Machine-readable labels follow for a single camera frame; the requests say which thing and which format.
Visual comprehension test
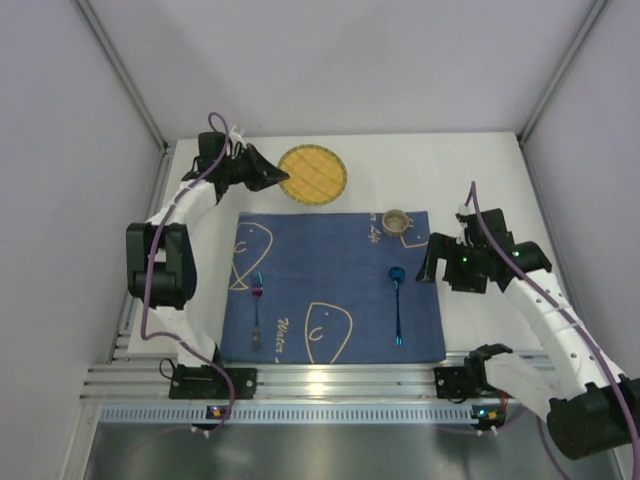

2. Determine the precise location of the aluminium corner post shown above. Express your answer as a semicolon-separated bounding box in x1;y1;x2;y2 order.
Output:
71;0;169;151
516;0;611;148

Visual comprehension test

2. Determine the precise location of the blue cloth placemat with fish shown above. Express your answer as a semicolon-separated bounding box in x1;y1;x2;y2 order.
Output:
219;211;446;364

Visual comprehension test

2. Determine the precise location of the right aluminium corner post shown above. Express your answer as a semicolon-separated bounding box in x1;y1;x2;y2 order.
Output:
516;0;611;148

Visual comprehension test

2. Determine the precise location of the aluminium front rail frame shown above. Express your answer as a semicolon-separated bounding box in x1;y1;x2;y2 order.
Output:
80;350;466;403

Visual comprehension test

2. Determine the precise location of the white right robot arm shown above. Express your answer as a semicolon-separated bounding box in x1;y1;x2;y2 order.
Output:
417;207;639;460

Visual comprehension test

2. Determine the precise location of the purple fork with patterned handle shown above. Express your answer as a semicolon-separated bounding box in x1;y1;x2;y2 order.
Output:
251;272;264;351

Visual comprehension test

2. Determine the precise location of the blue metallic spoon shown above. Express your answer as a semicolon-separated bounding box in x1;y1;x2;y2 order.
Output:
388;266;406;347

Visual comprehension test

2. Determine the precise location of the perforated grey cable duct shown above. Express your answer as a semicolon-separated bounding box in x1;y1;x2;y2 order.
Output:
100;402;506;428

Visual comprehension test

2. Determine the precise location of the left aluminium corner post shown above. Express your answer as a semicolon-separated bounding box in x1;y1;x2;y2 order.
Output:
71;0;169;151

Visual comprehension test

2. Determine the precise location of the speckled ceramic cup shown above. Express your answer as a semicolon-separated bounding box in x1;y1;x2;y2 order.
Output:
381;209;412;237

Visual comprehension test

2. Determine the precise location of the round yellow woven coaster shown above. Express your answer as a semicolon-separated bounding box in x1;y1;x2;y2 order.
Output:
278;144;348;206

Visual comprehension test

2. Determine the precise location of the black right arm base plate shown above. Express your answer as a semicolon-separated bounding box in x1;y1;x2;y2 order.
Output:
433;349;520;404

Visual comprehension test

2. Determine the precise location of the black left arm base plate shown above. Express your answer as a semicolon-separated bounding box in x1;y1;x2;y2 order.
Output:
168;364;257;400

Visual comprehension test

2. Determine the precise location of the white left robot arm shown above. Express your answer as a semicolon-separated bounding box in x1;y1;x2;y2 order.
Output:
126;131;289;368

